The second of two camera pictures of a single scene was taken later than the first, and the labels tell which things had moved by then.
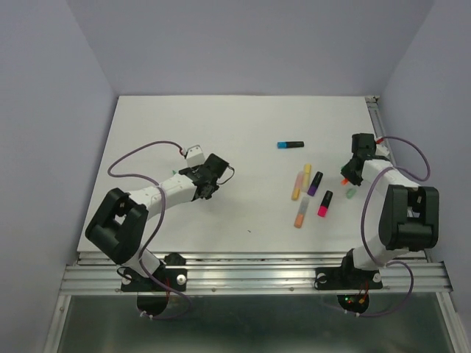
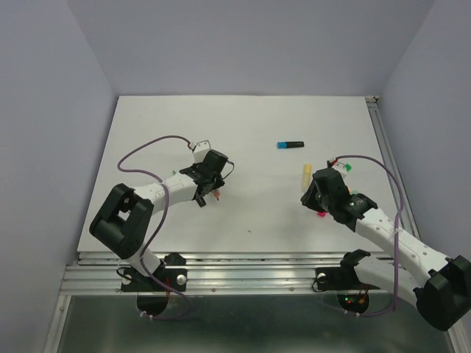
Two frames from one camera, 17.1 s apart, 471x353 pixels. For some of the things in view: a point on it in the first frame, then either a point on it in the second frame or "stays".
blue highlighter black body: [282, 145] stays
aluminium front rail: [260, 273] stays
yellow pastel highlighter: [306, 178] stays
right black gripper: [346, 173] → [307, 197]
